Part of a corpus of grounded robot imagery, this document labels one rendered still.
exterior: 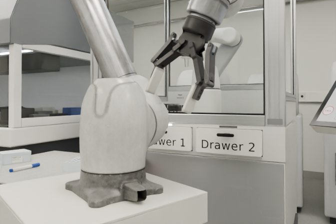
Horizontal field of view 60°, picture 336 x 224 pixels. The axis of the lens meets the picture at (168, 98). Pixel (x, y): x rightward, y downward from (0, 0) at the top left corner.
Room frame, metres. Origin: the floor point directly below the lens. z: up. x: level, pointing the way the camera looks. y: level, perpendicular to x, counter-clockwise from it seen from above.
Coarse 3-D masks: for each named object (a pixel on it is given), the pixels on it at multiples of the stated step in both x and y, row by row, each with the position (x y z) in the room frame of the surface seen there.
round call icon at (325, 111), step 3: (324, 108) 1.08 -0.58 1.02; (327, 108) 1.07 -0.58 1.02; (330, 108) 1.05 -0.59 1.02; (333, 108) 1.04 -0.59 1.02; (324, 111) 1.07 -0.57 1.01; (327, 111) 1.06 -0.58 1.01; (330, 111) 1.04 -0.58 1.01; (321, 114) 1.07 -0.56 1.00; (324, 114) 1.06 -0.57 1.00; (327, 114) 1.05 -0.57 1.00; (330, 114) 1.04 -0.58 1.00
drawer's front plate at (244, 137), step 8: (200, 128) 1.32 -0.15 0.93; (208, 128) 1.31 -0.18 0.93; (216, 128) 1.29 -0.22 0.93; (224, 128) 1.29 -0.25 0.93; (200, 136) 1.32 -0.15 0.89; (208, 136) 1.31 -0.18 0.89; (216, 136) 1.29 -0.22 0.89; (240, 136) 1.24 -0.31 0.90; (248, 136) 1.23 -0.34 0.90; (256, 136) 1.21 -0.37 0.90; (200, 144) 1.32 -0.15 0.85; (208, 144) 1.31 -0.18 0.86; (216, 144) 1.29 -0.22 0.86; (224, 144) 1.27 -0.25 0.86; (240, 144) 1.24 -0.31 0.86; (248, 144) 1.23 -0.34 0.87; (256, 144) 1.21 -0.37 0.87; (208, 152) 1.31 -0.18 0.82; (216, 152) 1.29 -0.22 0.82; (224, 152) 1.27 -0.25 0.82; (232, 152) 1.26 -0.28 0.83; (240, 152) 1.24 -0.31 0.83; (248, 152) 1.23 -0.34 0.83; (256, 152) 1.21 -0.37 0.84
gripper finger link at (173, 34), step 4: (172, 32) 0.73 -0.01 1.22; (172, 36) 0.73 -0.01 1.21; (168, 40) 0.73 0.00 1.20; (172, 40) 0.73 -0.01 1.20; (164, 44) 0.74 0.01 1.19; (168, 44) 0.73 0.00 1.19; (172, 44) 0.74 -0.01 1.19; (160, 48) 0.75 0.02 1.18; (164, 48) 0.74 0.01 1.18; (168, 48) 0.74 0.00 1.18; (156, 52) 0.75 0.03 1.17; (160, 52) 0.74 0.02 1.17; (164, 52) 0.75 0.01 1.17; (156, 56) 0.75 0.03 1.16; (160, 56) 0.75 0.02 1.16; (152, 60) 0.76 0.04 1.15
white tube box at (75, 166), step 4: (68, 160) 1.25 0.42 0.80; (76, 160) 1.25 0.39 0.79; (64, 164) 1.20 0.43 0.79; (68, 164) 1.20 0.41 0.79; (72, 164) 1.19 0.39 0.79; (76, 164) 1.19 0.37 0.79; (64, 168) 1.20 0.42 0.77; (68, 168) 1.20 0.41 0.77; (72, 168) 1.19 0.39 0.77; (76, 168) 1.19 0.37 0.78; (80, 168) 1.19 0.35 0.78
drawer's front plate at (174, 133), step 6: (168, 126) 1.40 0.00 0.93; (174, 126) 1.39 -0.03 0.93; (168, 132) 1.40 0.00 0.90; (174, 132) 1.38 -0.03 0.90; (180, 132) 1.37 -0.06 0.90; (186, 132) 1.35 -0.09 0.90; (162, 138) 1.41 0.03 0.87; (168, 138) 1.40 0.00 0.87; (174, 138) 1.38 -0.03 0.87; (180, 138) 1.37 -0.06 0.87; (186, 138) 1.35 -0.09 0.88; (156, 144) 1.42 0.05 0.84; (162, 144) 1.41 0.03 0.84; (174, 144) 1.38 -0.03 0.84; (180, 144) 1.37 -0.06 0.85; (186, 144) 1.35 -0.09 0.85; (186, 150) 1.35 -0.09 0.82
